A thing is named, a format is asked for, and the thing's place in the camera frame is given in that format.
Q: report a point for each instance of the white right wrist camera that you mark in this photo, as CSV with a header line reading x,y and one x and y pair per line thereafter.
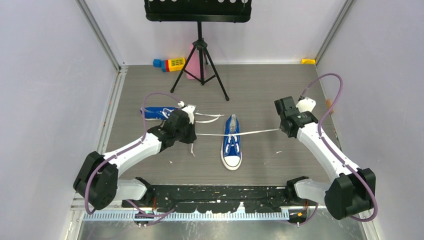
x,y
305,104

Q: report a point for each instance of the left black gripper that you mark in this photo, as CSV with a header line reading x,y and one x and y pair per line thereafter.
x,y
191,136

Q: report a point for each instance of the small wooden block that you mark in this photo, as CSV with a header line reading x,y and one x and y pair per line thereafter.
x,y
329,105

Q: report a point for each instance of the colourful toy block phone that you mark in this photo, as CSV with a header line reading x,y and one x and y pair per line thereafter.
x,y
170,65

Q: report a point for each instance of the blue sneaker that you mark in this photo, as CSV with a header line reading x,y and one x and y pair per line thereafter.
x,y
231,148
163,112

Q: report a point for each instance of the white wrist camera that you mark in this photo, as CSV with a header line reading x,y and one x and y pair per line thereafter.
x,y
189,109
305,104

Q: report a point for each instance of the yellow corner block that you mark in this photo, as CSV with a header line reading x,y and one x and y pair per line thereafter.
x,y
308,61

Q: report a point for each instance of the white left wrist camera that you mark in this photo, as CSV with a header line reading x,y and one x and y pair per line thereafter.
x,y
189,109

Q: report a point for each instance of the black music stand tripod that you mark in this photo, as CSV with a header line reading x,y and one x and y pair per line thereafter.
x,y
199,11

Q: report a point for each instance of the pink foam block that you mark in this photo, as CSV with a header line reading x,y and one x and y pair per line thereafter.
x,y
193,65

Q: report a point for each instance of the aluminium frame rail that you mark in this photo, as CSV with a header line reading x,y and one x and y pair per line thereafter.
x,y
102,198

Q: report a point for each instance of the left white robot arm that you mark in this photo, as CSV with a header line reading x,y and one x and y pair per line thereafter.
x,y
98,180

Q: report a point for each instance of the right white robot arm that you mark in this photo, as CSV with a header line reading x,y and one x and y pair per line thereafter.
x,y
351,189

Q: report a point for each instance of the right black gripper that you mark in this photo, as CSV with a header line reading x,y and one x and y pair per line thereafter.
x,y
290,134

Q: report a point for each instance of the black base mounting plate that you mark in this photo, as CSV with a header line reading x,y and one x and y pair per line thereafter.
x,y
218,199

